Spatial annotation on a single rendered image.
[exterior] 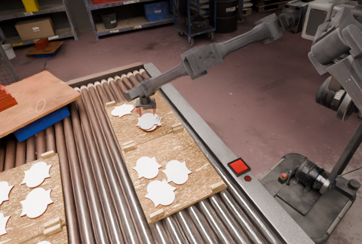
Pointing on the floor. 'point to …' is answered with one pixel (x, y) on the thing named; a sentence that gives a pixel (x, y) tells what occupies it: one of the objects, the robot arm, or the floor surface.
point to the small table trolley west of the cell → (182, 29)
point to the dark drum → (225, 4)
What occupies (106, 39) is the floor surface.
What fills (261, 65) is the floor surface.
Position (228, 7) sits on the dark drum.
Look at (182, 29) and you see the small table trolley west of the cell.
